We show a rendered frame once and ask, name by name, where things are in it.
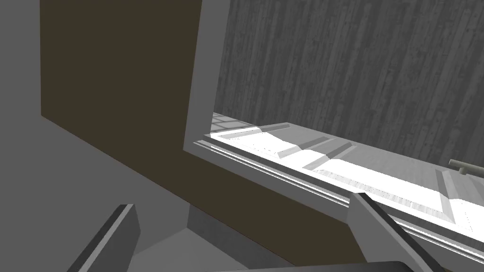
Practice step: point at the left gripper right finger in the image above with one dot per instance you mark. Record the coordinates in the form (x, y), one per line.
(382, 241)

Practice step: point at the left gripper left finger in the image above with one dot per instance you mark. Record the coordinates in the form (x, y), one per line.
(109, 241)

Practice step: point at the white panelled door leaf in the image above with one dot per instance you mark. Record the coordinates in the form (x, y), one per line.
(340, 166)

